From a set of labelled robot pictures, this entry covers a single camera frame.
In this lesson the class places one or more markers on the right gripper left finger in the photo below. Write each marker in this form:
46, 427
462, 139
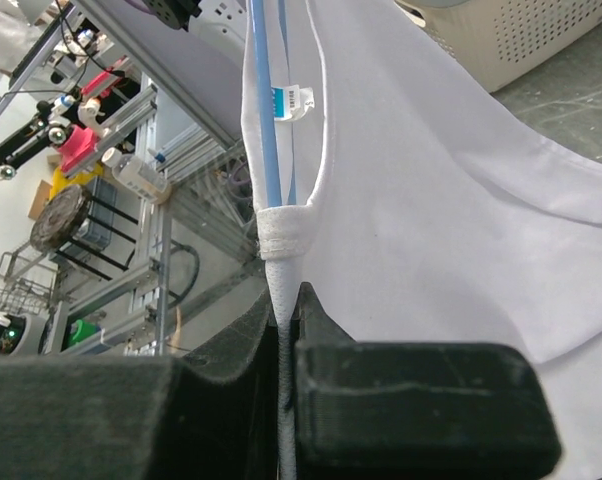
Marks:
210, 414

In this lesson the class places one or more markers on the pink red fixture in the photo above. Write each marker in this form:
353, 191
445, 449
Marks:
83, 135

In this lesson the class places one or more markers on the aluminium rail base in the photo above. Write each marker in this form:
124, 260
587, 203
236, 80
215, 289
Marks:
195, 268

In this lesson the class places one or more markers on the cream plastic laundry basket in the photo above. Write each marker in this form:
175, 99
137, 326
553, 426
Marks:
497, 42

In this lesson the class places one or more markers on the round dark disc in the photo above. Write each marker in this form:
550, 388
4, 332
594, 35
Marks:
61, 218

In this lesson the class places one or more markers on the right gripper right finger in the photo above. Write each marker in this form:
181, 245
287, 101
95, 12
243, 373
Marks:
414, 410

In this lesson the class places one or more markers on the white t shirt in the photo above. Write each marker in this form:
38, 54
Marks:
420, 209

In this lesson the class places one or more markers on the light blue wire hanger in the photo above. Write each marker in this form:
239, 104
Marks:
266, 105

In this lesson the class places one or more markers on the clear plastic bottle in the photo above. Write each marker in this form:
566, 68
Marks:
137, 176

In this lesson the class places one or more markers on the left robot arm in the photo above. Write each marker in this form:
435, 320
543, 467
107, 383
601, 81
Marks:
193, 16

